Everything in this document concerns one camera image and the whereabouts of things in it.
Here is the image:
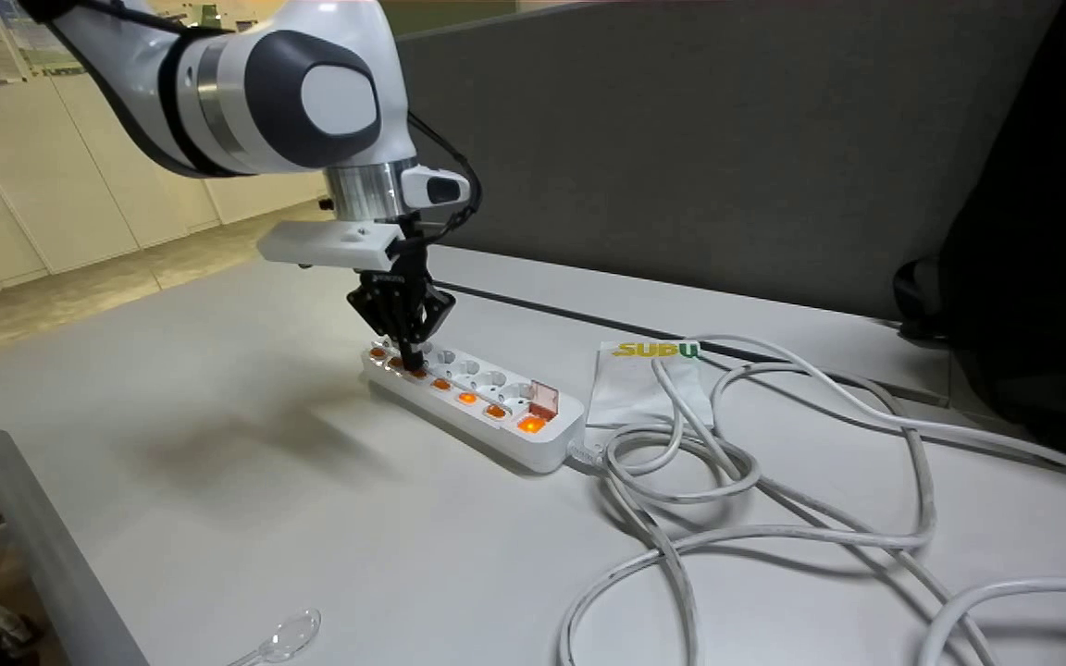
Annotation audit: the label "white cable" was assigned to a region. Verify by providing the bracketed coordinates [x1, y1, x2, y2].
[558, 334, 1066, 666]

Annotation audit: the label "black office chair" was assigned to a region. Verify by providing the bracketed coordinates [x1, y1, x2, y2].
[893, 0, 1066, 460]

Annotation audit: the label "white paper napkin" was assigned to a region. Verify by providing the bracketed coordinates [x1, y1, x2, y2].
[585, 339, 715, 429]

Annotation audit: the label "row of cream cabinets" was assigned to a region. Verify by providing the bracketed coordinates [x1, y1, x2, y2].
[0, 72, 330, 308]

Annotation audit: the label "white power strip orange switches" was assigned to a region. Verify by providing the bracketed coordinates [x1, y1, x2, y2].
[361, 337, 588, 475]

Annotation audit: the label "clear plastic spoon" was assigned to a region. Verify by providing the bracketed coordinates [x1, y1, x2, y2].
[227, 608, 323, 666]

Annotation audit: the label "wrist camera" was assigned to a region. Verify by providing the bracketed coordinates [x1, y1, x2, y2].
[256, 220, 403, 272]

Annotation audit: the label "grey partition screen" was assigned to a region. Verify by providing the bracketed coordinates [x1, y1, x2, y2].
[393, 0, 1063, 322]

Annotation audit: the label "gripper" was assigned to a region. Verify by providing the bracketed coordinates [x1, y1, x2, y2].
[346, 237, 457, 373]

